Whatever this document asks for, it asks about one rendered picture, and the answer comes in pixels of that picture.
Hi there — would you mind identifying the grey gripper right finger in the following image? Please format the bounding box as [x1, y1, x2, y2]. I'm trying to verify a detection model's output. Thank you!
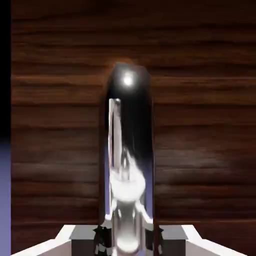
[145, 224, 249, 256]

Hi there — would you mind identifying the dark wood cabinet door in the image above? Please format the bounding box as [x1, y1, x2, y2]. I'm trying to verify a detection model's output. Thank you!
[10, 0, 256, 256]

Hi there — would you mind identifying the curved shiny metal handle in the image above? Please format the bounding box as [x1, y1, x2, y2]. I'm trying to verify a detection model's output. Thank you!
[98, 62, 155, 256]

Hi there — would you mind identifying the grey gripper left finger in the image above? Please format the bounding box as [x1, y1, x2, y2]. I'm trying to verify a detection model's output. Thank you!
[10, 224, 112, 256]

